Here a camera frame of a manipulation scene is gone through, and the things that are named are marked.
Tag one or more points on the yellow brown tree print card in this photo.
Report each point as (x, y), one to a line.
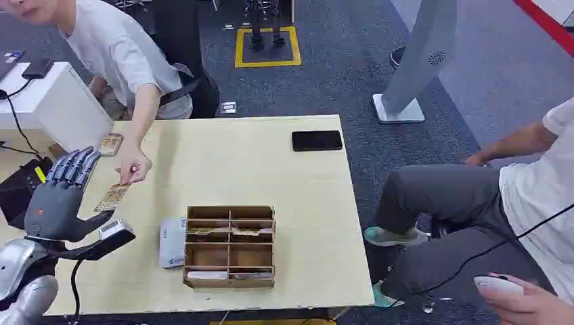
(110, 199)

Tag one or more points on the seated person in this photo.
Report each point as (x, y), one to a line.
(448, 197)

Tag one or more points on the seated person's resting hand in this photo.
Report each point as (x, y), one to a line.
(476, 159)

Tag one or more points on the dark card stack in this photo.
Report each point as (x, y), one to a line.
(251, 276)

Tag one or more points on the black equipment case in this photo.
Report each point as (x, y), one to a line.
(18, 193)

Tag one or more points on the brown card stack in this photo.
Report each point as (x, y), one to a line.
(207, 231)
(251, 232)

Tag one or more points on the white cabinet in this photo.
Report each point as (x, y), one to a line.
(54, 107)

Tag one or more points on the grey pillar stand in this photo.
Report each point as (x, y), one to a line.
(421, 54)

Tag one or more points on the white card stack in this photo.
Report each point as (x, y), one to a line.
(206, 275)

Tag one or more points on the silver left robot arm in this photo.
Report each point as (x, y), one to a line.
(18, 269)

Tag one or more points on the black robot legs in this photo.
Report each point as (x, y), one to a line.
(256, 27)

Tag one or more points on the wooden divided card box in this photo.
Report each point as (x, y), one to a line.
(229, 255)

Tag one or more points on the seated person's hand with mouse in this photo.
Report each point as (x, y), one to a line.
(529, 309)

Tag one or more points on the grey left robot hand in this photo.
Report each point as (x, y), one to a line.
(54, 211)

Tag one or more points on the white computer mouse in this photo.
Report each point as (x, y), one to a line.
(495, 285)

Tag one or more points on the silver floor outlet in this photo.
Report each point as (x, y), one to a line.
(228, 107)

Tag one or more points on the grey laptop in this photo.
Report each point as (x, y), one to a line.
(9, 63)

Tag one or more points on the black smartphone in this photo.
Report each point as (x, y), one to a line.
(316, 141)

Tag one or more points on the black flat device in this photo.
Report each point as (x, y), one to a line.
(38, 68)

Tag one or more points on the person's hand with ring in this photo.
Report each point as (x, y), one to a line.
(132, 161)

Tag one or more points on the white card pack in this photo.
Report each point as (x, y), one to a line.
(172, 244)

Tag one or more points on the black office chair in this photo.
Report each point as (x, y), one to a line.
(206, 98)

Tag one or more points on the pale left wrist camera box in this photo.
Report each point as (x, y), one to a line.
(112, 228)

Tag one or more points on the person across the desk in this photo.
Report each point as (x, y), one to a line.
(116, 49)

